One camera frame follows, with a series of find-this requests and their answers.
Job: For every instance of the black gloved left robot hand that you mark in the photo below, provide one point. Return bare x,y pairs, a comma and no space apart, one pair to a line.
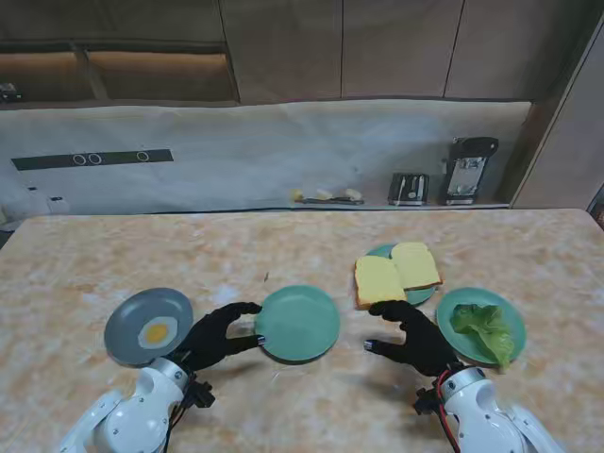
207,342

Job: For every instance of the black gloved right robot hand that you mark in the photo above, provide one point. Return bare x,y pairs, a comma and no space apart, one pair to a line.
420,344

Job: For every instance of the toy fried egg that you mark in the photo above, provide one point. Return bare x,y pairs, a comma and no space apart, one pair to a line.
156,333

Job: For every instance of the green toy lettuce leaf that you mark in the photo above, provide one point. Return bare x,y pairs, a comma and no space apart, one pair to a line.
486,325

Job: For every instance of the toy bread slice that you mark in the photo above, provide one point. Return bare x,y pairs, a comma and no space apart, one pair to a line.
377,280
417,264

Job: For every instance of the green round plate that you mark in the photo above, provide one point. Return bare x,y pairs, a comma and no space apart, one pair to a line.
420,296
302,325
472,295

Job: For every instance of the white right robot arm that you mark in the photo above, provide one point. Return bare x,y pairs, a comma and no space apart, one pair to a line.
476,406

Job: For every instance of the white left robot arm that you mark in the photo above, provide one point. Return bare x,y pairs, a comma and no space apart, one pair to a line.
141,401

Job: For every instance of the grey round plate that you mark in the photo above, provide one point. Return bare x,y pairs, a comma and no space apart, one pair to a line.
127,325

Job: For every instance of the black toaster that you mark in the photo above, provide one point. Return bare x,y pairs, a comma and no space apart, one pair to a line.
408,189

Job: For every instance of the dark flat cutting board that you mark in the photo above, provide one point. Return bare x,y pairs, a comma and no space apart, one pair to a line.
330,201

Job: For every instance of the black silver coffee machine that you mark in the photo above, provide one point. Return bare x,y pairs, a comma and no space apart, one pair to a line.
467,170

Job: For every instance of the small white box device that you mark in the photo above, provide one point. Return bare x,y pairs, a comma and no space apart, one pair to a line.
59,205

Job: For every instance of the dark background equipment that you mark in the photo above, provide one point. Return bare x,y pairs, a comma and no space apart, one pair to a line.
598,207

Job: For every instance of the white countertop appliance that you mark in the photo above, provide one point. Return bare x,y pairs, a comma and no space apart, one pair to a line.
23,203

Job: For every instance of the black panel with white rings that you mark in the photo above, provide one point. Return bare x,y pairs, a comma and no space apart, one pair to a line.
47,162

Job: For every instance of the tall wooden cabinet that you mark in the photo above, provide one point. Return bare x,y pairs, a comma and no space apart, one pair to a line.
566,141

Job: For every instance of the small black shelf item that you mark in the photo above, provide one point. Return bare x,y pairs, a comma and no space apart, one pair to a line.
9,92

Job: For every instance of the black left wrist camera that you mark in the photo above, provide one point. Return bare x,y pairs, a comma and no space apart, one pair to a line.
200,391

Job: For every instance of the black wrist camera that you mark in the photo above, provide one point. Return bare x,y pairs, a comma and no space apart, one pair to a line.
427,398
200,391

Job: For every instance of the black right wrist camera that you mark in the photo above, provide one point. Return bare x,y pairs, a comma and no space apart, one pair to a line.
427,398

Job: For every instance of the wooden wall shelf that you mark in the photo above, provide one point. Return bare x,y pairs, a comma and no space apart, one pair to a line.
156,47

